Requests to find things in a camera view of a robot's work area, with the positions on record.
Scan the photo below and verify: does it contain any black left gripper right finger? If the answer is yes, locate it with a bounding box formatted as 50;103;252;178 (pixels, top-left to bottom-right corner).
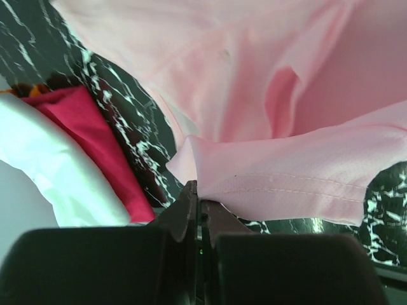
200;200;387;304

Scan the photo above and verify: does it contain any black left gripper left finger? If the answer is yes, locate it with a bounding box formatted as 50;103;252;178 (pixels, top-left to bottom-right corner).
1;181;198;304

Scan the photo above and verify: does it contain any pink t shirt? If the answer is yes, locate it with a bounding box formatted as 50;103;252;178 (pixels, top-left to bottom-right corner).
52;1;406;226

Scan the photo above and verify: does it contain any white folded t shirt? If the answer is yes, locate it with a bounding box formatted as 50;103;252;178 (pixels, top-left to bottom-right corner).
1;93;130;227

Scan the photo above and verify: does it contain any magenta folded t shirt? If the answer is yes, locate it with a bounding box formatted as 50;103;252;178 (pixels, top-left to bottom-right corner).
22;86;155;222

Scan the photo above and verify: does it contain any orange folded t shirt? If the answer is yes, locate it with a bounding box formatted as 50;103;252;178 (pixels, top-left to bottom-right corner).
1;83;50;98

